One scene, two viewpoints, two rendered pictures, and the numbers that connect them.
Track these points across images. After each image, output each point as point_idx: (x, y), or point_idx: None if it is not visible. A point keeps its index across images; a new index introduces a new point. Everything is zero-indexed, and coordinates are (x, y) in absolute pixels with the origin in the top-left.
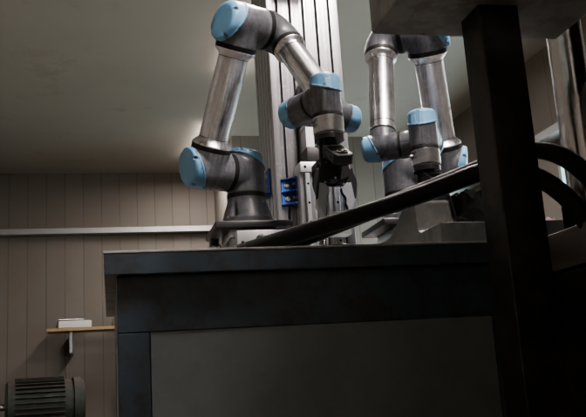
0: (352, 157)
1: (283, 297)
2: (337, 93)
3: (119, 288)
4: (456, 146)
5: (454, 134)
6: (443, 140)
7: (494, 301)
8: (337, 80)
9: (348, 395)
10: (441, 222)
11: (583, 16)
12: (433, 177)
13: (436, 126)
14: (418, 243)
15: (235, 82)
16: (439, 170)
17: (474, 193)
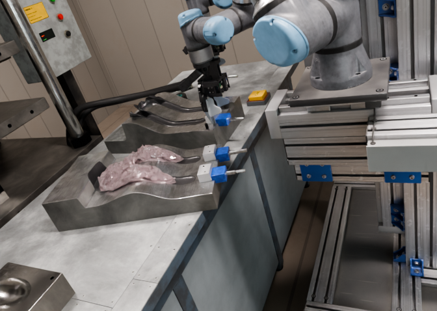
0: (183, 51)
1: None
2: (186, 2)
3: None
4: (253, 20)
5: (255, 0)
6: (203, 35)
7: (102, 136)
8: None
9: None
10: (138, 110)
11: (38, 82)
12: (119, 95)
13: (182, 32)
14: (134, 113)
15: None
16: (196, 67)
17: (138, 105)
